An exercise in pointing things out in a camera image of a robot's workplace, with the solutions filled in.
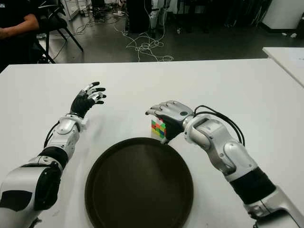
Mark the black cabinet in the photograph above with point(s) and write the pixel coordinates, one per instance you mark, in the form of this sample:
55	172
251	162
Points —
139	16

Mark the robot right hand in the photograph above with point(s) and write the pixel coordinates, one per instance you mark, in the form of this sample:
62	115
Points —
175	111

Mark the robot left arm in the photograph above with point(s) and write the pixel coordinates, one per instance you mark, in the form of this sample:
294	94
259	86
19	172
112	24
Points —
64	133

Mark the dark brown round plate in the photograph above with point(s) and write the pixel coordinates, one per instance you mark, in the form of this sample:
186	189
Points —
140	185

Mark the white shelf unit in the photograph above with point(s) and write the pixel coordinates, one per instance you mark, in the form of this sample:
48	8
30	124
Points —
71	9

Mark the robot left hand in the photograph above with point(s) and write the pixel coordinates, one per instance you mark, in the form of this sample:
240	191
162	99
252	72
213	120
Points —
80	104

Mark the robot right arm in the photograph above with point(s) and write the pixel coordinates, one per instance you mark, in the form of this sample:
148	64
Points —
213	135

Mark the white side table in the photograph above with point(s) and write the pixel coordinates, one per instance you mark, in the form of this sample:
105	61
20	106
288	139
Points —
287	61

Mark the black folding chair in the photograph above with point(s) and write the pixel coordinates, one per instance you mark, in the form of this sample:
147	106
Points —
52	23

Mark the white power strip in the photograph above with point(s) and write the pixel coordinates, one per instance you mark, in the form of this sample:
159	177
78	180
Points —
116	13

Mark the multicoloured Rubik's cube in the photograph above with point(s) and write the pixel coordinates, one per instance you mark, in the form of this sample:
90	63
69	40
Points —
157	129

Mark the small white floor scrap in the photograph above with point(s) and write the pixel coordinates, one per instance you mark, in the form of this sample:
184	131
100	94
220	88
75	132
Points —
293	35

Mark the seated person black shirt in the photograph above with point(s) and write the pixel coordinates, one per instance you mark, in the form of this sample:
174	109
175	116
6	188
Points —
14	23

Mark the black equipment rack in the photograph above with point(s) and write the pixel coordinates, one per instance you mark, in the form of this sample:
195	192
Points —
242	12

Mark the white cabinet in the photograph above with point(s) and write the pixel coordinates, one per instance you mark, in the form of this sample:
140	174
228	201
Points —
282	14

